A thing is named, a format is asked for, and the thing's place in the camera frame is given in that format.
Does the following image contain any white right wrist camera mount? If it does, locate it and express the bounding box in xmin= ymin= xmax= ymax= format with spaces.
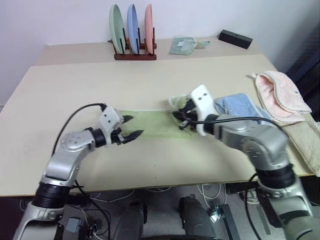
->
xmin=188 ymin=84 xmax=219 ymax=137

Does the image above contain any black floor cable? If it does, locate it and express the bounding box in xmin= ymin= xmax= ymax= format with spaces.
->
xmin=73 ymin=179 xmax=112 ymax=240

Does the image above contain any beige towel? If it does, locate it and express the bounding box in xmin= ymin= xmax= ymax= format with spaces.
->
xmin=279 ymin=114 xmax=320 ymax=178

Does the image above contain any small pale green handle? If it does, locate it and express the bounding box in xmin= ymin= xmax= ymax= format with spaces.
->
xmin=195 ymin=39 xmax=212 ymax=50

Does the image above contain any folded pale green cloth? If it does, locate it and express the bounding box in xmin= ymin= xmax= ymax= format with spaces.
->
xmin=168 ymin=35 xmax=197 ymax=56

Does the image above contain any black metal bracket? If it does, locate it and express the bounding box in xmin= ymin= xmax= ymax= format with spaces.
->
xmin=210 ymin=203 xmax=243 ymax=240

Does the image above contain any green plate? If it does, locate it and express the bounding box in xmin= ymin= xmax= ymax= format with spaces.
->
xmin=108 ymin=3 xmax=125 ymax=55

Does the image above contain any pink plate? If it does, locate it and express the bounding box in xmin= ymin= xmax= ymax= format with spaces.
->
xmin=144 ymin=3 xmax=155 ymax=56

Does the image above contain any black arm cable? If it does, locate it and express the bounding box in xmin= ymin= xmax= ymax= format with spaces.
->
xmin=51 ymin=102 xmax=107 ymax=157
xmin=189 ymin=116 xmax=285 ymax=130

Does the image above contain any white floor cable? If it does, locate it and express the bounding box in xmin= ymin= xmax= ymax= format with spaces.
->
xmin=196 ymin=183 xmax=227 ymax=209

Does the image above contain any small grey box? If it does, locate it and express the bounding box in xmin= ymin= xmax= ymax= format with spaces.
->
xmin=65 ymin=217 xmax=81 ymax=234

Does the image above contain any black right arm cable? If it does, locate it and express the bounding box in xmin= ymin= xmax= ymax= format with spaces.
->
xmin=189 ymin=116 xmax=285 ymax=130

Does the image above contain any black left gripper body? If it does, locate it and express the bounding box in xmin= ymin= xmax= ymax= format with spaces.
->
xmin=111 ymin=127 xmax=128 ymax=146

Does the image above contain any light green towel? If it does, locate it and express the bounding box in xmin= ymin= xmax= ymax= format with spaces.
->
xmin=116 ymin=95 xmax=201 ymax=140

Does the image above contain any dark ribbed chair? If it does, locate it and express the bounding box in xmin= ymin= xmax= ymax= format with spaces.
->
xmin=284 ymin=24 xmax=320 ymax=101

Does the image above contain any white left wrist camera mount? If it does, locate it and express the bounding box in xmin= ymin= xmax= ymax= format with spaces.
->
xmin=98 ymin=106 xmax=124 ymax=148

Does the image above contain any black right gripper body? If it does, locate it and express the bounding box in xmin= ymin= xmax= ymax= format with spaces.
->
xmin=183 ymin=99 xmax=200 ymax=128

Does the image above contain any pink towel with white trim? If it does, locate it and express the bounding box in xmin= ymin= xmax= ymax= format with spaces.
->
xmin=246 ymin=70 xmax=313 ymax=125

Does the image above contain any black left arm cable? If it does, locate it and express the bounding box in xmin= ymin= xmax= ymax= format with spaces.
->
xmin=51 ymin=102 xmax=107 ymax=157

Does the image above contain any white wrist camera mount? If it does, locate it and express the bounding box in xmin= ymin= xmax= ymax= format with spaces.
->
xmin=188 ymin=84 xmax=219 ymax=137
xmin=98 ymin=106 xmax=124 ymax=148

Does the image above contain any brown wooden plate rack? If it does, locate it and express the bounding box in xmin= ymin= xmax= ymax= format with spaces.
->
xmin=107 ymin=26 xmax=158 ymax=62

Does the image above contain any black rectangular box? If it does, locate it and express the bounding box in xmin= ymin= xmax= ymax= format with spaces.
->
xmin=217 ymin=29 xmax=254 ymax=50

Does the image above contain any dark rounded robot leg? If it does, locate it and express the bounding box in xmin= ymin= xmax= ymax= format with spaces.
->
xmin=179 ymin=195 xmax=218 ymax=240
xmin=116 ymin=199 xmax=148 ymax=240

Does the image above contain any light blue towel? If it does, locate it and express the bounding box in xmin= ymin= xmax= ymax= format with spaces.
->
xmin=214 ymin=92 xmax=273 ymax=124

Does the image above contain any blue plate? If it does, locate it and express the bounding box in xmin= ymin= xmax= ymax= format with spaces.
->
xmin=126 ymin=3 xmax=140 ymax=55

